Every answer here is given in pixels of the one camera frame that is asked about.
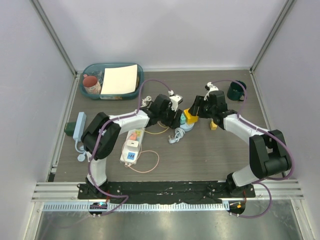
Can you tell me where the dark green mug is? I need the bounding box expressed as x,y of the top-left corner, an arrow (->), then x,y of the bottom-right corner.
227,82 -> 245,102

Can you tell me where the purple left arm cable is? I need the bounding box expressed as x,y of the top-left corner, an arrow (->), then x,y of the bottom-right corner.
87,79 -> 175,217

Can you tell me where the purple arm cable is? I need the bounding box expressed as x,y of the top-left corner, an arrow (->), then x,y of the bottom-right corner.
207,79 -> 295,218
87,79 -> 175,217

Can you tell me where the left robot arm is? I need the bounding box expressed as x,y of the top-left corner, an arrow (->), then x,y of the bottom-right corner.
81,94 -> 183,200

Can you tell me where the teal plastic basin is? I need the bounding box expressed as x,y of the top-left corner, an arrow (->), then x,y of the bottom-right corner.
79,62 -> 145,100

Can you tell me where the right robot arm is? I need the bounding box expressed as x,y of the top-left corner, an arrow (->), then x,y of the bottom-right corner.
188,90 -> 293,198

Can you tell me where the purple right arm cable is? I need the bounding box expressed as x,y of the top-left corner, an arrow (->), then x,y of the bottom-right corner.
207,79 -> 295,218

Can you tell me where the yellow cube socket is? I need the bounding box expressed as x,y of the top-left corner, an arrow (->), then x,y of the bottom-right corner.
183,108 -> 199,125

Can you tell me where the pink plug adapter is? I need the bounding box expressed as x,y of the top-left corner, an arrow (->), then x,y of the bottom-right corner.
129,131 -> 141,141

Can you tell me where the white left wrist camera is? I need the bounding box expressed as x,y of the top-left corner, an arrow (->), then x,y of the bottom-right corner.
168,90 -> 183,112

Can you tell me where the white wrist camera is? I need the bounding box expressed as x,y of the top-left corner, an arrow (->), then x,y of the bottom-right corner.
168,90 -> 183,112
204,82 -> 219,101

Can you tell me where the yellow thin cable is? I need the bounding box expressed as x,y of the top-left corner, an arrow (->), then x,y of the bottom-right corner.
144,124 -> 170,135

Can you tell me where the light blue round socket base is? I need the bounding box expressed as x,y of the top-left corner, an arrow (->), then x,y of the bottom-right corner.
180,123 -> 195,133

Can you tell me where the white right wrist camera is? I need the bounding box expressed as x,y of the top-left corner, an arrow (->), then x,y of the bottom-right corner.
204,82 -> 219,101

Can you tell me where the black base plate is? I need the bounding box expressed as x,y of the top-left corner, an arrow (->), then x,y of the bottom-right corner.
77,180 -> 256,205

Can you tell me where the white charger block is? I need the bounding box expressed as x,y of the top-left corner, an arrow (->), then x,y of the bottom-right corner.
126,140 -> 140,152

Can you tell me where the pink thin cable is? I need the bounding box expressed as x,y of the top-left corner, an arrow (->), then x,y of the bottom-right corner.
121,144 -> 160,174

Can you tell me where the white power strip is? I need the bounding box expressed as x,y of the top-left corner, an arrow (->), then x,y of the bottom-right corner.
119,128 -> 145,165

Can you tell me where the light blue coiled cable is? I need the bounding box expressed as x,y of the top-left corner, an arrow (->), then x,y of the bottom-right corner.
167,126 -> 186,145

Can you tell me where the white paper sheet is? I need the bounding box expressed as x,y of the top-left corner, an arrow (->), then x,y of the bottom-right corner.
100,64 -> 138,95

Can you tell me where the red patterned cup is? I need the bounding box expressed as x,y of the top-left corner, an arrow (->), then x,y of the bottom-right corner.
82,74 -> 102,95

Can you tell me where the teal USB charger plug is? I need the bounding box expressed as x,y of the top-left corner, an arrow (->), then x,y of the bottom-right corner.
180,114 -> 186,125

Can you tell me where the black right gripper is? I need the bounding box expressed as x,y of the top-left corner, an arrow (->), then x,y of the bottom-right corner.
189,96 -> 216,120

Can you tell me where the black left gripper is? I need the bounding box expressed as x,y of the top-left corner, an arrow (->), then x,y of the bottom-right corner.
158,104 -> 182,130

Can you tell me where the pale yellow USB charger plug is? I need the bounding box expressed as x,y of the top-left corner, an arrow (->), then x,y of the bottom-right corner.
209,121 -> 218,131

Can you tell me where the light blue power strip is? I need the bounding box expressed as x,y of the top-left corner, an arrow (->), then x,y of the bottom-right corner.
72,112 -> 87,141

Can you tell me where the white cable with plug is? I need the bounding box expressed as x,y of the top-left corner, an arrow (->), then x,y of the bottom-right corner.
139,95 -> 153,110

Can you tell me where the dark green box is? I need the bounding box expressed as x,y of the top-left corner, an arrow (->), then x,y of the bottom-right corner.
64,122 -> 76,137

